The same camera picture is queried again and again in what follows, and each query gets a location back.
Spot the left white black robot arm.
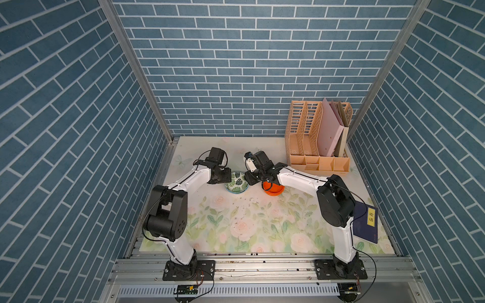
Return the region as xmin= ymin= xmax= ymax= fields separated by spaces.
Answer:
xmin=142 ymin=147 xmax=231 ymax=266

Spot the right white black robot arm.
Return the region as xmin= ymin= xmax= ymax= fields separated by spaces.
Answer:
xmin=244 ymin=151 xmax=359 ymax=271

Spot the peach desk file organizer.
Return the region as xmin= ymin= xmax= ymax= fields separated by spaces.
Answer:
xmin=285 ymin=100 xmax=351 ymax=176

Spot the pink folder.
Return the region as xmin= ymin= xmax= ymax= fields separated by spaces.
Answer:
xmin=317 ymin=99 xmax=342 ymax=157

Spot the brown folder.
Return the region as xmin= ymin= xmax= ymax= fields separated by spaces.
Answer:
xmin=331 ymin=101 xmax=353 ymax=157

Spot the green circuit board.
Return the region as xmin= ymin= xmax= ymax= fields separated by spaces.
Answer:
xmin=174 ymin=285 xmax=198 ymax=296

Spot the dark blue notebook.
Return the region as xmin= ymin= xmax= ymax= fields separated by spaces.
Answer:
xmin=352 ymin=201 xmax=378 ymax=244

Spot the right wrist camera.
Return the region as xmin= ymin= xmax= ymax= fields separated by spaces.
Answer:
xmin=245 ymin=152 xmax=256 ymax=172

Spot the aluminium mounting rail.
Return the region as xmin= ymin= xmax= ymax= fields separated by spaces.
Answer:
xmin=108 ymin=253 xmax=422 ymax=285

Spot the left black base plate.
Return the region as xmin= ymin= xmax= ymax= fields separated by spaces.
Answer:
xmin=162 ymin=260 xmax=215 ymax=282

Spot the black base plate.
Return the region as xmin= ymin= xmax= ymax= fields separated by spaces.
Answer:
xmin=314 ymin=258 xmax=368 ymax=280
xmin=162 ymin=260 xmax=215 ymax=282

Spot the white perforated cable duct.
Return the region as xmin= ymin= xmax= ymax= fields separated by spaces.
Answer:
xmin=117 ymin=283 xmax=340 ymax=299

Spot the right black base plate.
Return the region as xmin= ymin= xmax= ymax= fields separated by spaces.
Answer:
xmin=314 ymin=258 xmax=368 ymax=280

